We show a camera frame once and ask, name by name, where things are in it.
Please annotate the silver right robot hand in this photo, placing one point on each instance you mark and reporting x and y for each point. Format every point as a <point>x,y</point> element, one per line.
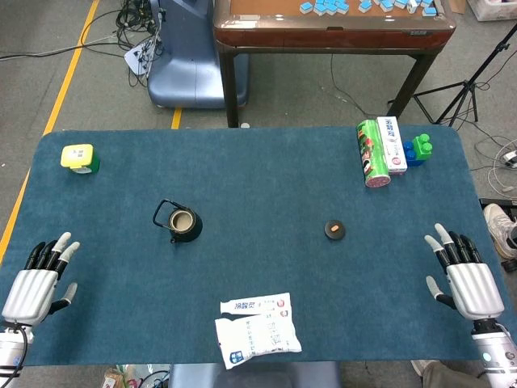
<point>474,287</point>

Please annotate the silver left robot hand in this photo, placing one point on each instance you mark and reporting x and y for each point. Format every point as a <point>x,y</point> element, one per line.
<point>34,291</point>

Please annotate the black lid with orange knob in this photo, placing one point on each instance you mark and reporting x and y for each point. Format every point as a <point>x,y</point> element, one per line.
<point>329,234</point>

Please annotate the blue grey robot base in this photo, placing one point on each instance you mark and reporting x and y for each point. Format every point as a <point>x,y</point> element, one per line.
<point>182,68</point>

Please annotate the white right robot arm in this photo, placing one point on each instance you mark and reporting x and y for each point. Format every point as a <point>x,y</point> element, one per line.
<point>494,347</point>

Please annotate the green container with yellow lid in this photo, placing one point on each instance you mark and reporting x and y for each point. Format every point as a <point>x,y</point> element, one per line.
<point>76,155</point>

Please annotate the white grey sneaker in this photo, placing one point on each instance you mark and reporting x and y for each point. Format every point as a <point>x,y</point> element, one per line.
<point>498,226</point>
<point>420,365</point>

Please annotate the black flat floor plate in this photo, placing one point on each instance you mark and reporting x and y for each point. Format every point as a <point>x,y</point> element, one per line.
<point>501,202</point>

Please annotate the snack packets pile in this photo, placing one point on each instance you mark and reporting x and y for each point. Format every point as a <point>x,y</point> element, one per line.
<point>117,378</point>

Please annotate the green building block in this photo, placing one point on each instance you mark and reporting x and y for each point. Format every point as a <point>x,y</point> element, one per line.
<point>423,149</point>

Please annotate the blue building block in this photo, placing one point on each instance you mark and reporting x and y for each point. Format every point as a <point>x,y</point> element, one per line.
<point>408,155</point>

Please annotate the white toothpaste box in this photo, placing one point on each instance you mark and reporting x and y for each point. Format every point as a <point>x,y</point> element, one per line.
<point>392,145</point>

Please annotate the green chips can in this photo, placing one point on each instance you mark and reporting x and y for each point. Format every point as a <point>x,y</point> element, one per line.
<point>371,153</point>

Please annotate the black tripod stand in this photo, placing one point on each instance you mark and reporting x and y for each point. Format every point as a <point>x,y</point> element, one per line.
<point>468,87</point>

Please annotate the white toothpaste tube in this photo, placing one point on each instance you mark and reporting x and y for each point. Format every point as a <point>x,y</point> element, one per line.
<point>250,305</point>

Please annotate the white printed pouch bag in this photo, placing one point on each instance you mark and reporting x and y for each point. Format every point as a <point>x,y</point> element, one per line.
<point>258,339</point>

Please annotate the blue grey robot torso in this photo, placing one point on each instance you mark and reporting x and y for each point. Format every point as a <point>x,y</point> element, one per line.
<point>258,378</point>

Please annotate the blue table mat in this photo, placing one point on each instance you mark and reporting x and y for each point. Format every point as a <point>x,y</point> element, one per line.
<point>258,182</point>

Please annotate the white power strip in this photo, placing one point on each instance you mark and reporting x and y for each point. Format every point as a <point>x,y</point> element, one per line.
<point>135,60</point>

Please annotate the white storage box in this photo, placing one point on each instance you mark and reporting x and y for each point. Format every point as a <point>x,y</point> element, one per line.
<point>494,9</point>

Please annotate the blue mahjong tile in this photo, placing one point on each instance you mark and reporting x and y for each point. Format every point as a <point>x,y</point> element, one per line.
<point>306,7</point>
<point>428,11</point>

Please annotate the brown cardboard box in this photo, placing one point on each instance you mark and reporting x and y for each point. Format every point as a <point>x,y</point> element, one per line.
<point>458,5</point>

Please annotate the white mahjong tile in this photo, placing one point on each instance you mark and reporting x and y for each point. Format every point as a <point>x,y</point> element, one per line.
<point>413,6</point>

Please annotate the brown mahjong table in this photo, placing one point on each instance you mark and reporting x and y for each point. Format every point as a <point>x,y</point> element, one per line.
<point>323,36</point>

